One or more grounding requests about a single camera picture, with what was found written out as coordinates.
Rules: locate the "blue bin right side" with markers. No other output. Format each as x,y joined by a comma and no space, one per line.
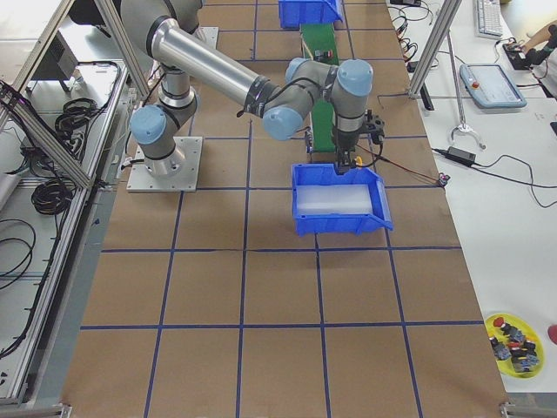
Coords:
324,174

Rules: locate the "white foam pad right bin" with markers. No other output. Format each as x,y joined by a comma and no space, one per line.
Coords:
333,199

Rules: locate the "white keyboard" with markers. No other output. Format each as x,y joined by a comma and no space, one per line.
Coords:
487,18

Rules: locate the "aluminium frame post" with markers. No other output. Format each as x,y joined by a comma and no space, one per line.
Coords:
438,33

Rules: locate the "yellow bowl of buttons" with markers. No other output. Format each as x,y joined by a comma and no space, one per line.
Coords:
516,347

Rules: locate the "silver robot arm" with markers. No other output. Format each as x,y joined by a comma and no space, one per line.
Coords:
165,31

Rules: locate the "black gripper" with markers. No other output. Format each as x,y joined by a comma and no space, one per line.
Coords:
345,142

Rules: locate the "black power adapter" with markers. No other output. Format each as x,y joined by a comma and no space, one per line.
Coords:
460,156

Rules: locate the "blue bin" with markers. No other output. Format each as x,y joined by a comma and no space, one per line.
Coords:
293,13
324,174

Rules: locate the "blue bin left side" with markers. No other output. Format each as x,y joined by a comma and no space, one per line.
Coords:
293,13

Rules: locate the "teach pendant tablet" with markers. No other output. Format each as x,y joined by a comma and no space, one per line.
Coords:
490,87

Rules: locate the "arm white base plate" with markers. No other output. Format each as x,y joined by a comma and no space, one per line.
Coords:
178,172

